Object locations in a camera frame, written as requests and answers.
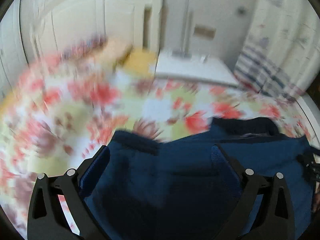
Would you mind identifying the white wardrobe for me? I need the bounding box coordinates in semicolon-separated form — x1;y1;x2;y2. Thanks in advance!
0;0;27;100

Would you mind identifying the white wooden headboard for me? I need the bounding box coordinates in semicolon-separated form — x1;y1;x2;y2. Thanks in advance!
30;0;163;58

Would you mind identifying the silver desk lamp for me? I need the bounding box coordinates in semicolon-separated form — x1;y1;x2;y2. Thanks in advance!
172;0;193;59

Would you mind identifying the navy blue padded jacket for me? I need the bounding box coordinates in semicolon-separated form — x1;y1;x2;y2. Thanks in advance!
80;118;314;239

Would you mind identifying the brass wall socket plate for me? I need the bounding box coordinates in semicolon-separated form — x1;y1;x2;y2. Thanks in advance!
194;24;216;40

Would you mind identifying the peach pillow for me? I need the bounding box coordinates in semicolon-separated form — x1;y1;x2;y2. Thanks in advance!
95;36;132;68

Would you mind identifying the striped patterned curtain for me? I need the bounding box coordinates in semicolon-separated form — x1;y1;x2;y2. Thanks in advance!
234;0;319;101

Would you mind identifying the white nightstand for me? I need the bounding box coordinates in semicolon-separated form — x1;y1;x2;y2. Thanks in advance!
155;51;239;87

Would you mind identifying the floral bed quilt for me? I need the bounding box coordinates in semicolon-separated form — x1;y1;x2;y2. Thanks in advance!
1;47;315;239

